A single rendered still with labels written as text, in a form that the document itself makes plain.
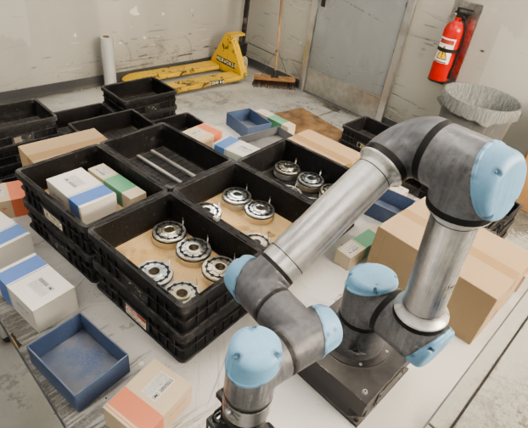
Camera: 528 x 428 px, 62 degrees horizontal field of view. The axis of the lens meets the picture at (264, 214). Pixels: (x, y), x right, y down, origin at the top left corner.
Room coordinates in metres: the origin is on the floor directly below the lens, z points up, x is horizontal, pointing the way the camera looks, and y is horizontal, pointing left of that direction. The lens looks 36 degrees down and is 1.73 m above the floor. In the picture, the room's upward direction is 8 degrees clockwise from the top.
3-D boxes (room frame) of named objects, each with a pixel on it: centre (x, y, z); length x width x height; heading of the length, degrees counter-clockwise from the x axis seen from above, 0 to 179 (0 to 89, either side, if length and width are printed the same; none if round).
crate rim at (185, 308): (0.91, 0.23, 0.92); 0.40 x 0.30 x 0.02; 55
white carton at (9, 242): (1.01, 0.83, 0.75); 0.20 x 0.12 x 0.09; 60
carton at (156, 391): (0.55, 0.20, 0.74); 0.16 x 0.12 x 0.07; 151
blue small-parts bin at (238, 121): (2.14, 0.15, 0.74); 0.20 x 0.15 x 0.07; 40
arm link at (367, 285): (0.77, -0.28, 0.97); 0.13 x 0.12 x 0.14; 41
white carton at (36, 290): (0.83, 0.61, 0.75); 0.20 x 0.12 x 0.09; 57
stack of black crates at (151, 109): (2.74, 0.92, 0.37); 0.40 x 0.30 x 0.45; 139
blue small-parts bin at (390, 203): (1.54, -0.49, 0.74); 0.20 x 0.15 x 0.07; 60
